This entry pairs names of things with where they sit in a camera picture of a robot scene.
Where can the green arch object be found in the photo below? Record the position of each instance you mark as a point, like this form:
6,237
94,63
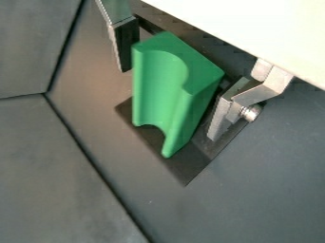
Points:
175,80

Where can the black fixture bracket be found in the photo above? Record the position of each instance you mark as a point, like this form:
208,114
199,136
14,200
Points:
192,158

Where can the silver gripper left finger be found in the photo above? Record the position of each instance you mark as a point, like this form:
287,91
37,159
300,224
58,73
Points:
123,29

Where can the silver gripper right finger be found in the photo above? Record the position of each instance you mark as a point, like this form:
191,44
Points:
239,101

